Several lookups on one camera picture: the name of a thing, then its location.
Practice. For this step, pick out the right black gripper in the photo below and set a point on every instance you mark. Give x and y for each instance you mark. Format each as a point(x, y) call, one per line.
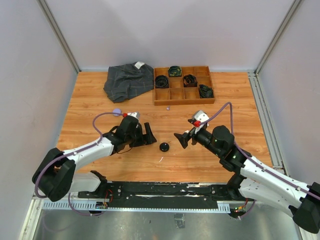
point(185, 136)

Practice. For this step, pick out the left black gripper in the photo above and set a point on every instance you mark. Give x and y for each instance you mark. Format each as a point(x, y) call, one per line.
point(146, 139)

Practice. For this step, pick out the black earbud case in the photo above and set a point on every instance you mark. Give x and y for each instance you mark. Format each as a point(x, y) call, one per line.
point(164, 147)

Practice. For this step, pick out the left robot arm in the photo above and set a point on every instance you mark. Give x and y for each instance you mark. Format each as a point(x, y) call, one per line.
point(57, 177)

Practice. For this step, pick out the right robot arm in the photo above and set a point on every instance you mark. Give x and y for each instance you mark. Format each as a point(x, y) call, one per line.
point(255, 180)

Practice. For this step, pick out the purple earbud case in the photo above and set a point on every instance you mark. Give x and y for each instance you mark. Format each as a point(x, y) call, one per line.
point(117, 112)

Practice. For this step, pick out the wooden compartment tray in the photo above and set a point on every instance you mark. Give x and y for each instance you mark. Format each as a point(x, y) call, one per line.
point(182, 85)

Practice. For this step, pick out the dark green rolled tie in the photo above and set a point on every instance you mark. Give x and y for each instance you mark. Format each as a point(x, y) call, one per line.
point(205, 92)

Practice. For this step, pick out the brown rolled belt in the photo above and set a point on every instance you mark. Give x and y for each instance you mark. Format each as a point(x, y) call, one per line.
point(190, 81)

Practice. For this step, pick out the black rolled belt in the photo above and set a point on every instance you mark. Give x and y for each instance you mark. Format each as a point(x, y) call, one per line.
point(161, 82)

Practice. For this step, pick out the grey checked cloth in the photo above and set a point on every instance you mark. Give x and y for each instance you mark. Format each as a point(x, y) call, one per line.
point(127, 81)

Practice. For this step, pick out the green patterned rolled tie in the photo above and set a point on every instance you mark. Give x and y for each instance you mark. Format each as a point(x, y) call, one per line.
point(174, 71)

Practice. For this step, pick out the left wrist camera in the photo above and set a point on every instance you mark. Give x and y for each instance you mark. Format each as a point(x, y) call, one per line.
point(134, 114)

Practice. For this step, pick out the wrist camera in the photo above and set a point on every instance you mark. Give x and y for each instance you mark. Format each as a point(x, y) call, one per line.
point(134, 114)
point(198, 119)

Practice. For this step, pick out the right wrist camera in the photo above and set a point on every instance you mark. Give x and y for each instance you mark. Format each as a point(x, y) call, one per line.
point(198, 119)

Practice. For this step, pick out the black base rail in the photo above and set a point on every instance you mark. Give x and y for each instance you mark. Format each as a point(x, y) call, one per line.
point(161, 195)

